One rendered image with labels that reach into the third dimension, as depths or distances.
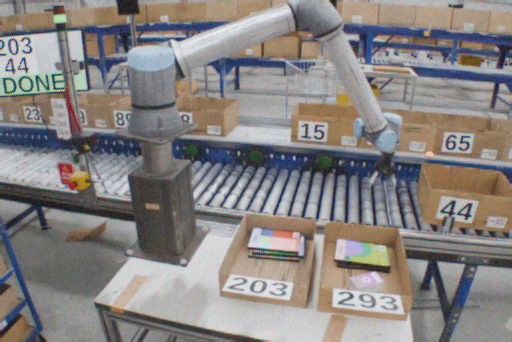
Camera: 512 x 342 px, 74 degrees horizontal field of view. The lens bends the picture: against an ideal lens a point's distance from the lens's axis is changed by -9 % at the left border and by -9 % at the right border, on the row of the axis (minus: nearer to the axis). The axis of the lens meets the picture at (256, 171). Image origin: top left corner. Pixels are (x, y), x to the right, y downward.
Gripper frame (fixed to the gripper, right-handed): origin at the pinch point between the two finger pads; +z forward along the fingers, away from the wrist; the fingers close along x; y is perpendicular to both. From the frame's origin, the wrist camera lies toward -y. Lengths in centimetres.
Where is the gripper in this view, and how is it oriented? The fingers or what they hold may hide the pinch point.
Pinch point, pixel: (381, 186)
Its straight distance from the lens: 189.8
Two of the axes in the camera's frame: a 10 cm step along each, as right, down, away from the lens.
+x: 9.7, 0.9, -2.2
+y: -2.3, 4.0, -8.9
